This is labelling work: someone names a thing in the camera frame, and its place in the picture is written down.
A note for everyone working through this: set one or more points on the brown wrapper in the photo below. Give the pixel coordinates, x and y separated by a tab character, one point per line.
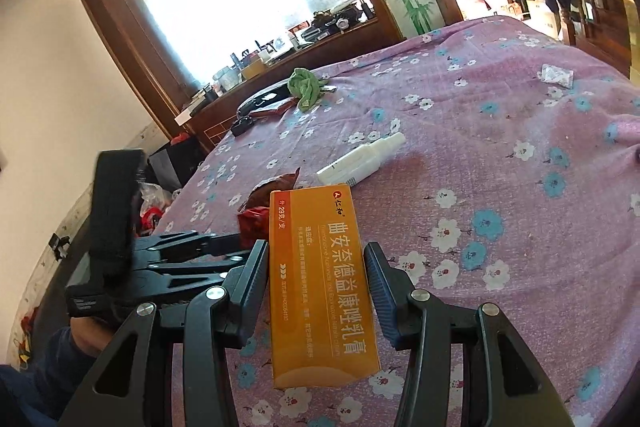
275	189

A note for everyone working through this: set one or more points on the black shopping bag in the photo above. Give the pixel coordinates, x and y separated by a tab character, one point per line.
170	162

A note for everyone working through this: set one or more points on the red wallet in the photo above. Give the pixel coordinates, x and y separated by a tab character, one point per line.
270	108

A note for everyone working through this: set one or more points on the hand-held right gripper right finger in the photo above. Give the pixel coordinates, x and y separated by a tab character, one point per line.
387	307

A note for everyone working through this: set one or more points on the green cloth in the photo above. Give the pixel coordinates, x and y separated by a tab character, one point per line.
305	87

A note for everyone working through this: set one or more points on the row of shelf clutter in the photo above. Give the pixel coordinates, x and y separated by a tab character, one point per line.
250	62

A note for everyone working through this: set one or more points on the red bag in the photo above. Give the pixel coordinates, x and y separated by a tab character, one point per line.
181	139

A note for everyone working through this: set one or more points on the clear plastic bag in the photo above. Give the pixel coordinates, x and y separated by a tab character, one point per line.
150	197

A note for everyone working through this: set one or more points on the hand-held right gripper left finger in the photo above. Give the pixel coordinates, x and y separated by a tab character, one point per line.
252	297

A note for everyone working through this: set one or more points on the wooden headboard cabinet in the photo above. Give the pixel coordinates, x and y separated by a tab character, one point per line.
225	117

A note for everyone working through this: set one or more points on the red snack packet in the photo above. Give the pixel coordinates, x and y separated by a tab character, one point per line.
255	227

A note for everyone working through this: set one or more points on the orange medicine box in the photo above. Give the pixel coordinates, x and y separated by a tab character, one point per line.
320	287

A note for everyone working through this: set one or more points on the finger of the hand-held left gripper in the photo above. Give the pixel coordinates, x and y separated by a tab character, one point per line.
200	241
200	266

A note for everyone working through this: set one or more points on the wooden arched window frame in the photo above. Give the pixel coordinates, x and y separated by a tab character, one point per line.
100	7

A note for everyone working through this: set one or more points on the person's left forearm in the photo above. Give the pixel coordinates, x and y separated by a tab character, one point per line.
50	357

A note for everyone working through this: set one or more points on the small clear sachet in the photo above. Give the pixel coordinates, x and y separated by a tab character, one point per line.
555	74

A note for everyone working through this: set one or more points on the purple floral bedsheet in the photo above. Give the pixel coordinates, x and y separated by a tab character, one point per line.
500	157

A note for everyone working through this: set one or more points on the small black object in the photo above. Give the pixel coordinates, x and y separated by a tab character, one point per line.
242	127

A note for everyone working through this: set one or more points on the cardboard box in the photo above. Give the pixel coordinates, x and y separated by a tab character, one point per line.
542	17

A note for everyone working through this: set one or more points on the white plastic bottle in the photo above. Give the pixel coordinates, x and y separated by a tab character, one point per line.
365	157

